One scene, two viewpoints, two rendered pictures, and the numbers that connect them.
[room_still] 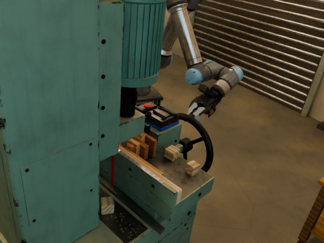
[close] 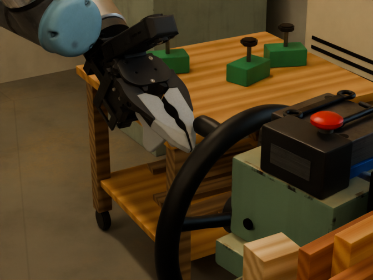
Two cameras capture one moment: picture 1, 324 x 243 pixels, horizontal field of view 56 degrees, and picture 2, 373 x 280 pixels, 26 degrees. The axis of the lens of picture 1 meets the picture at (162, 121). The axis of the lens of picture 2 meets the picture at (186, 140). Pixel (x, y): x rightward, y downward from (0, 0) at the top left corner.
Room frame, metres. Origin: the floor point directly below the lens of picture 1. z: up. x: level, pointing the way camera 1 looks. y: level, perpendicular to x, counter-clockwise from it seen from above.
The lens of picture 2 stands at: (1.03, 0.75, 1.32)
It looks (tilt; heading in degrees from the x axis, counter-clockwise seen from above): 25 degrees down; 280
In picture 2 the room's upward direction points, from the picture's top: straight up
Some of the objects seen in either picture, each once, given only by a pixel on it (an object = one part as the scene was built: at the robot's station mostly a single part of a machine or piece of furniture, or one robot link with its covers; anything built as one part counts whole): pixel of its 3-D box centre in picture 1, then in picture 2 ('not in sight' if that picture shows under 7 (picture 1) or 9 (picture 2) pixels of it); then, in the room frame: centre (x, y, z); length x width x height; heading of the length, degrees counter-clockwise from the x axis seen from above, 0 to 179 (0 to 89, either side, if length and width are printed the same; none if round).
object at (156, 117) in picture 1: (157, 114); (324, 134); (1.02, 0.02, 0.99); 0.13 x 0.11 x 0.06; 50
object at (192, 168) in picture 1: (192, 168); not in sight; (0.81, -0.12, 0.92); 0.03 x 0.03 x 0.04; 45
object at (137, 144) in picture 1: (121, 140); not in sight; (0.91, 0.13, 0.93); 0.17 x 0.02 x 0.06; 50
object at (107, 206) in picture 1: (107, 205); not in sight; (0.70, 0.14, 0.82); 0.04 x 0.04 x 0.04; 19
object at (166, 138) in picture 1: (155, 131); (324, 198); (1.01, 0.02, 0.91); 0.15 x 0.14 x 0.09; 50
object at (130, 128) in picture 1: (120, 128); not in sight; (0.83, 0.13, 1.03); 0.14 x 0.07 x 0.09; 140
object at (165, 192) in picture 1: (108, 150); not in sight; (0.84, 0.17, 0.93); 0.60 x 0.02 x 0.06; 50
